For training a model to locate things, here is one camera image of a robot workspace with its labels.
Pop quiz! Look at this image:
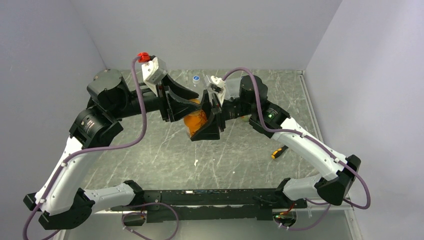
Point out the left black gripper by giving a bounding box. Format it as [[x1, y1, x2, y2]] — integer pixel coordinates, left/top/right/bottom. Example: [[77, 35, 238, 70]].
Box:
[[109, 72, 202, 122]]

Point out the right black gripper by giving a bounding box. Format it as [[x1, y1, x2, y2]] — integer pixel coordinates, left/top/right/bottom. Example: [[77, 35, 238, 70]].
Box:
[[187, 89, 256, 140]]

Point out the orange juice bottle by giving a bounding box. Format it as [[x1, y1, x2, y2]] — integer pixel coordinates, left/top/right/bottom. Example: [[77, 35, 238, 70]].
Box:
[[183, 109, 208, 138]]

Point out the orange bottle cap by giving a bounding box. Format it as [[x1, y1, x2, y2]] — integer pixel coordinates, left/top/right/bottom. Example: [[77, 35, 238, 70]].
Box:
[[190, 98, 201, 104]]

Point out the large clear tea bottle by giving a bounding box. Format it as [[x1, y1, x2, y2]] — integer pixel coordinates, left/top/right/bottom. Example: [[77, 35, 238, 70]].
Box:
[[240, 115, 251, 122]]

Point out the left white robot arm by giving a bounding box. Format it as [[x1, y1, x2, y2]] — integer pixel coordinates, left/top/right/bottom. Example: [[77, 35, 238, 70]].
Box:
[[23, 69, 199, 231]]

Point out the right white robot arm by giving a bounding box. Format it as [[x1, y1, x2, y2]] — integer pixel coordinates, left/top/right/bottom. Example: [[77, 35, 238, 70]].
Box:
[[187, 75, 361, 208]]

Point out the clear plastic screw box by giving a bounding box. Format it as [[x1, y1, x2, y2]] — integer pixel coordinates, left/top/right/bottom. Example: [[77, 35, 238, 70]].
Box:
[[224, 77, 242, 100]]

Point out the orange black screwdriver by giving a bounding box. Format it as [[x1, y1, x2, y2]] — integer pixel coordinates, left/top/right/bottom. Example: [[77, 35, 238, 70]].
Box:
[[271, 145, 288, 160]]

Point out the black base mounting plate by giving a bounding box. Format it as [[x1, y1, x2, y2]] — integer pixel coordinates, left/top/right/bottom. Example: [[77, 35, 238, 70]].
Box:
[[111, 188, 307, 223]]

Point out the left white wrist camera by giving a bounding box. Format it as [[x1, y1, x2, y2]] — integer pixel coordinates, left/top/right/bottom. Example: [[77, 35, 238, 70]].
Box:
[[137, 52, 168, 97]]

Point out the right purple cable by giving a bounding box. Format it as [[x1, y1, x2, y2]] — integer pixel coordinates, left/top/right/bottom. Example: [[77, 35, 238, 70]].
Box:
[[222, 67, 372, 232]]

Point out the aluminium rail frame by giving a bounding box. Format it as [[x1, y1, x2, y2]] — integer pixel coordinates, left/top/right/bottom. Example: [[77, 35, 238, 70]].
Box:
[[52, 191, 364, 240]]

